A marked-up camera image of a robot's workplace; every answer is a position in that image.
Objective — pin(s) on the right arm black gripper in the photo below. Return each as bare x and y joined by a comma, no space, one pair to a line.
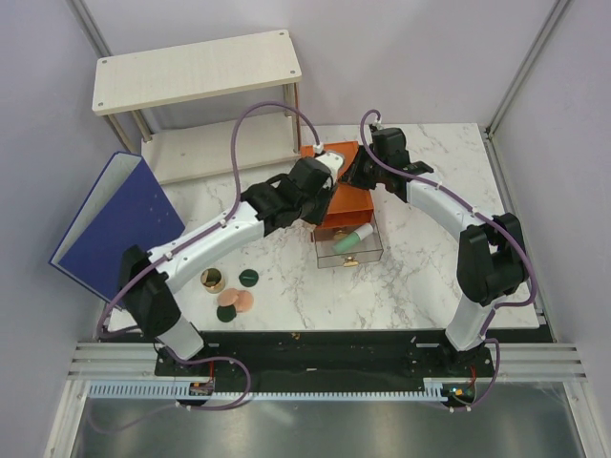
359,171

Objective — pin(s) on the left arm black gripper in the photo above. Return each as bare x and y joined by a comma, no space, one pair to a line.
323,205

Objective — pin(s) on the orange drawer organizer box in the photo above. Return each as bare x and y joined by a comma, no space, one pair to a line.
350,206

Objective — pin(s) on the green white cosmetic tube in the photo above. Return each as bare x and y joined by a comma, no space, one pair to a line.
352,239

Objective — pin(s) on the clear acrylic bottom drawer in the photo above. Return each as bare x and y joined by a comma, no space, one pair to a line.
368,250

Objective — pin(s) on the pink round puff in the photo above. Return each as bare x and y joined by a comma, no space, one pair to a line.
228,297
244,301

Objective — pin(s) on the gold round jar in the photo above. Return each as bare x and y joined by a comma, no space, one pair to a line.
213,280

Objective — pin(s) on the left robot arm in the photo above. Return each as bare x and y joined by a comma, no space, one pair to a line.
149,280

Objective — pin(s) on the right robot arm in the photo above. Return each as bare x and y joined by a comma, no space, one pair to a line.
491,263

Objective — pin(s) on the dark green round puff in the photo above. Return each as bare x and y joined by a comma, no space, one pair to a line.
226,314

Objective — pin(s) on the white wooden two-tier shelf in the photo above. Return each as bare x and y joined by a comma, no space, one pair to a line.
185,99

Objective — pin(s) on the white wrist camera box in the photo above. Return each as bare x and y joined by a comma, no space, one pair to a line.
333,161

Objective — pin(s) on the blue ring binder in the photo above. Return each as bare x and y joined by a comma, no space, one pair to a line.
126,206

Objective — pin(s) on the light blue cable duct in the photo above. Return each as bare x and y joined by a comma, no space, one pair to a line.
186,391

